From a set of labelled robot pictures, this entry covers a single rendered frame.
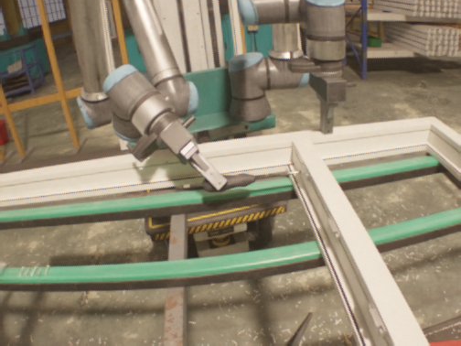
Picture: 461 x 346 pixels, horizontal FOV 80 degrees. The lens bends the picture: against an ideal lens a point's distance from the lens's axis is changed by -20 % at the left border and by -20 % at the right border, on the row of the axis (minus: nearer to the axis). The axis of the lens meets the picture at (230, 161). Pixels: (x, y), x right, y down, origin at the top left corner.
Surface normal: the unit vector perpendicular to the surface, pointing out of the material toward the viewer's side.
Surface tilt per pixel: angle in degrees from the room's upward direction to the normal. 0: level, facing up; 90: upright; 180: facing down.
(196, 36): 90
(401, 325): 0
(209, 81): 90
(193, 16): 90
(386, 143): 90
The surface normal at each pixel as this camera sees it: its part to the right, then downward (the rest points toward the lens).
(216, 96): 0.23, 0.46
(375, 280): -0.10, -0.86
